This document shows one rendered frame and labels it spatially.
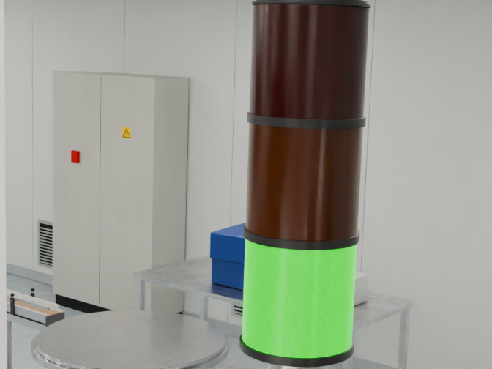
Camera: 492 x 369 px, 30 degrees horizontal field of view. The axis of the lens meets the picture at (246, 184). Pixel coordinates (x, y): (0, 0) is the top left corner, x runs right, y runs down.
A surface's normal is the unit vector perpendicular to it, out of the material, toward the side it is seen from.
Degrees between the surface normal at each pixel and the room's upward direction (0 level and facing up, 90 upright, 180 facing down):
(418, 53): 90
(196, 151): 90
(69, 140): 90
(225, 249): 90
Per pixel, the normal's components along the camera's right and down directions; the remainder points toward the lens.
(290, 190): -0.27, 0.14
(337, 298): 0.62, 0.14
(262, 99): -0.78, 0.07
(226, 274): -0.60, 0.10
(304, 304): 0.04, 0.15
